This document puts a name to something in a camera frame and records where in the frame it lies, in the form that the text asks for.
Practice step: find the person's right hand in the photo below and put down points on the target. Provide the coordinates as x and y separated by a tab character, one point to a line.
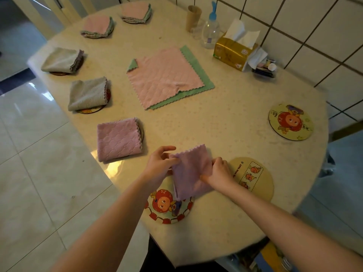
222	175

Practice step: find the person's left hand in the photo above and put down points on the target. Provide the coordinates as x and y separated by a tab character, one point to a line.
156	169

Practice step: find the person's left thumb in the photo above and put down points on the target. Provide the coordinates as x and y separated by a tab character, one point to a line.
171	162

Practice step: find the person's right thumb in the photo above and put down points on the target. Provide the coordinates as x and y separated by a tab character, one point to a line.
207	179

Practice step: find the small purple cloth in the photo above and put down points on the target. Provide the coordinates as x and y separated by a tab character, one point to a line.
190	174

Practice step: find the person's right forearm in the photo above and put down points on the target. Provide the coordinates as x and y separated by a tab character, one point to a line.
283	226

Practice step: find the person's left forearm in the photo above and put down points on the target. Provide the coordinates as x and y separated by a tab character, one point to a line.
113	229

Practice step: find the round coaster with dark edge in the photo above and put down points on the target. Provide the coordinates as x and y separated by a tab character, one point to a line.
109	32
58	73
141	133
130	22

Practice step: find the beige round cartoon coaster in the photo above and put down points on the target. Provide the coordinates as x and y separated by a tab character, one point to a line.
253	178

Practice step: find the red-rimmed round cartoon coaster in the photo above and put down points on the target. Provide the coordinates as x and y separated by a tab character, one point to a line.
166	208

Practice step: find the large purple quilted folded cloth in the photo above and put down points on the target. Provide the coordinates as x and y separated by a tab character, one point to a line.
117	140

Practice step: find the pink quilted spread cloth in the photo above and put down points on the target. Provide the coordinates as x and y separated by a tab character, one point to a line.
166	77

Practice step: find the round coaster with red print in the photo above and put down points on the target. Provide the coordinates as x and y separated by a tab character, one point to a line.
95	109

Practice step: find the black garment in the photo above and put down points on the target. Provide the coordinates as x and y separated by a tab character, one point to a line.
158	259

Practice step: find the green spread cloth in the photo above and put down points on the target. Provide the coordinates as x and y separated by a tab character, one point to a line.
198	70

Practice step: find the yellow-green round cartoon coaster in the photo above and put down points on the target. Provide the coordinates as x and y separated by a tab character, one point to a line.
290	121

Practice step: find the yellow patterned item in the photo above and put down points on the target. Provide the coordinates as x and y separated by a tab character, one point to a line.
273	257

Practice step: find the grey folded cloth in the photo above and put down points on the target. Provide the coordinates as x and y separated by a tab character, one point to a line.
87	94
61	60

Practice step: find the gold tissue pack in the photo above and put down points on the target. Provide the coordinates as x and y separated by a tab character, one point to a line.
232	53

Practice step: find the small tray of sundries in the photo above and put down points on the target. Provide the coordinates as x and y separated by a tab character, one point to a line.
265	69

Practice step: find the crumpled white tissue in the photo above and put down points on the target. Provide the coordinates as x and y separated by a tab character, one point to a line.
258	57

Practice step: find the clear drinking glass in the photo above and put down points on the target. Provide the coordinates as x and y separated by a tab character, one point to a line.
197	30

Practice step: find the clear bottle with blue cap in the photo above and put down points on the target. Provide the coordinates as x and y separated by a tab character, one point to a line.
210	29

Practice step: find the brown cardboard tube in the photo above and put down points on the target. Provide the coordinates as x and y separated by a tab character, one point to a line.
193	18

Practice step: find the white tissue sheet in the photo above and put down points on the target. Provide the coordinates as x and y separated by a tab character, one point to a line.
241	32

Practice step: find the pink folded cloth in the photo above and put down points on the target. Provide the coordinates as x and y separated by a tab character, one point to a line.
97	26
135	11

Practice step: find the cream wooden chair frame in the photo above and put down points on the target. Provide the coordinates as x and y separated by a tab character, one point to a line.
51	11

